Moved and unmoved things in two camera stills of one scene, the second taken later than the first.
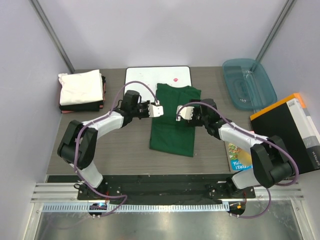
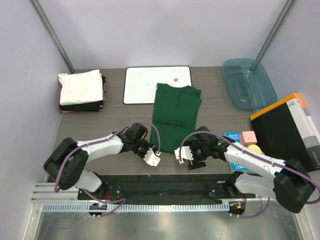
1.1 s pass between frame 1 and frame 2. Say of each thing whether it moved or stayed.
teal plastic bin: stayed
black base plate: stayed
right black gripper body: moved
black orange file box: stayed
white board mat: stayed
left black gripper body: moved
